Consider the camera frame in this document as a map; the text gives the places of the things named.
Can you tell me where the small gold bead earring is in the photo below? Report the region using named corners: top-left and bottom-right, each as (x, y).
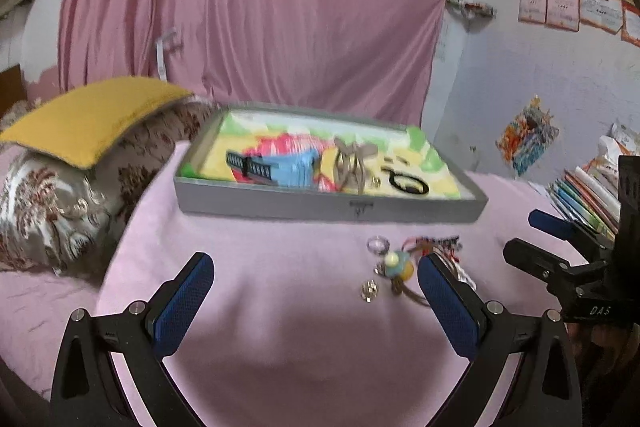
top-left (360, 280), bottom-right (378, 303)

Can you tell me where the white braided bracelet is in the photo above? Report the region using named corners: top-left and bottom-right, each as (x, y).
top-left (444, 250), bottom-right (478, 293)

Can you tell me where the floral patterned pillow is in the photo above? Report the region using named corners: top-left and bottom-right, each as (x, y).
top-left (1, 96), bottom-right (213, 277)

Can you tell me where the pink bed sheet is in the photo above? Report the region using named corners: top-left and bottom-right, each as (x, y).
top-left (1, 144), bottom-right (580, 426)

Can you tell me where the red bead bracelet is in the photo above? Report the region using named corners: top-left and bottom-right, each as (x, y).
top-left (404, 235), bottom-right (461, 258)

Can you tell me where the pink curtain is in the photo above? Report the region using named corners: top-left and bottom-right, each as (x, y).
top-left (58, 0), bottom-right (445, 124)

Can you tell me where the yellow pillow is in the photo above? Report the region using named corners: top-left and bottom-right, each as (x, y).
top-left (1, 77), bottom-right (192, 169)

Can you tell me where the brown wooden headboard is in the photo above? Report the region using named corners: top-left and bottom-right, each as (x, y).
top-left (0, 65), bottom-right (27, 116)

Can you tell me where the black hair tie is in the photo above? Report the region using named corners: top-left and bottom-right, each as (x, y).
top-left (388, 173), bottom-right (431, 196)

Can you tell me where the yellow green flower charm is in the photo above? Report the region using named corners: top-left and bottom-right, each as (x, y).
top-left (376, 251), bottom-right (414, 282)

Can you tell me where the curtain tieback hook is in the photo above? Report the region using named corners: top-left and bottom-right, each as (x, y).
top-left (446, 0), bottom-right (497, 20)

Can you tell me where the beige hair claw clip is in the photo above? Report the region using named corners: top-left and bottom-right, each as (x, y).
top-left (333, 138), bottom-right (378, 194)

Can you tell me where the stack of books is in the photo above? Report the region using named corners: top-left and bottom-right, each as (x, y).
top-left (547, 166), bottom-right (620, 241)

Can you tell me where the grey jewelry tray box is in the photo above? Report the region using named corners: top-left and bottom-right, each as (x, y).
top-left (174, 104), bottom-right (488, 223)

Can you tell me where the brown cord necklace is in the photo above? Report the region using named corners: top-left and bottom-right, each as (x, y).
top-left (389, 241), bottom-right (467, 308)

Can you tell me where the cartoon bear towel liner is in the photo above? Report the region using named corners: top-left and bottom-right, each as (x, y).
top-left (178, 108), bottom-right (462, 200)

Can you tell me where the blue smart watch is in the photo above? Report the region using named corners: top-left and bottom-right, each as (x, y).
top-left (226, 150), bottom-right (320, 188)

